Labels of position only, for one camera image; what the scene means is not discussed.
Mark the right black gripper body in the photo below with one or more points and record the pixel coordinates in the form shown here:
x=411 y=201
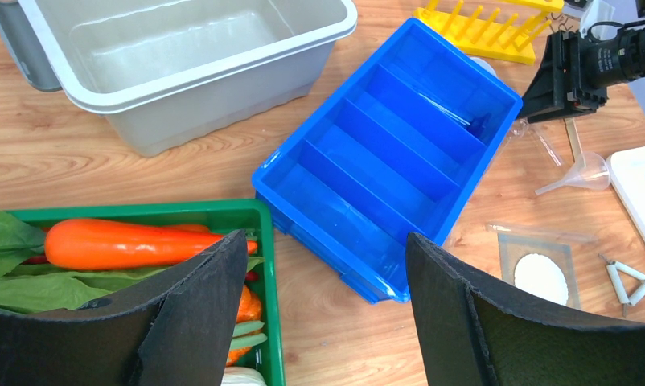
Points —
x=576 y=70

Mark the green long beans bundle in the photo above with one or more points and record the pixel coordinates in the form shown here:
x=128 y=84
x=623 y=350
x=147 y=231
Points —
x=247 y=334

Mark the wire gauze with ceramic centre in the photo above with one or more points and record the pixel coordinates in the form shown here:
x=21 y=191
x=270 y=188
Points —
x=539 y=267

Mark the clear glass test tube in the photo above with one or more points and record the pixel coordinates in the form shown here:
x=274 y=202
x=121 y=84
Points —
x=521 y=128

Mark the glass dropper rod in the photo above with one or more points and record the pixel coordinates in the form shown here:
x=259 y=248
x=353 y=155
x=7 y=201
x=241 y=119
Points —
x=545 y=234

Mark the blue divided plastic tray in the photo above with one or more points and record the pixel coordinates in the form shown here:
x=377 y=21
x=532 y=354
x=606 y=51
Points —
x=377 y=161

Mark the yellow napa cabbage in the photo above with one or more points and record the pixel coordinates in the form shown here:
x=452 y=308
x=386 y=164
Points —
x=241 y=376

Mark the red chilli pepper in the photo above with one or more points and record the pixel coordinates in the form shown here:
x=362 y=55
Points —
x=36 y=260

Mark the small orange carrot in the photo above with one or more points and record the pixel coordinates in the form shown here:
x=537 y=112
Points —
x=250 y=309

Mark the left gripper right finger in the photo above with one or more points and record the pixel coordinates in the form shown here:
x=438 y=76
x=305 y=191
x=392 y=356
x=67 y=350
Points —
x=475 y=329

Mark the green plastic vegetable tray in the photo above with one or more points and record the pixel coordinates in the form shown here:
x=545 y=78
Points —
x=222 y=217

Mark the white evaporating dish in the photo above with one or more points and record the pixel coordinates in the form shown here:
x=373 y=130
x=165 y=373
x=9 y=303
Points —
x=483 y=66

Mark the grey plastic tub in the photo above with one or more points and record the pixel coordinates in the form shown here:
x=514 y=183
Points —
x=163 y=73

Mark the yellow test tube rack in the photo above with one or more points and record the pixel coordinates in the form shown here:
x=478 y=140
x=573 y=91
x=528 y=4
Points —
x=487 y=37

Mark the green leafy vegetable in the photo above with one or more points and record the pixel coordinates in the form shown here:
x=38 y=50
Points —
x=30 y=289

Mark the wooden test tube clamp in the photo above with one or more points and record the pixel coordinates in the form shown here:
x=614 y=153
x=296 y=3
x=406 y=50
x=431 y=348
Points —
x=574 y=140

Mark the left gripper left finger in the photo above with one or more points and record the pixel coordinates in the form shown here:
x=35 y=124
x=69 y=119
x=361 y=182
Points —
x=173 y=328

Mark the white tray lid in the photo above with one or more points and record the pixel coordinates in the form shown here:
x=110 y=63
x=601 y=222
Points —
x=627 y=169

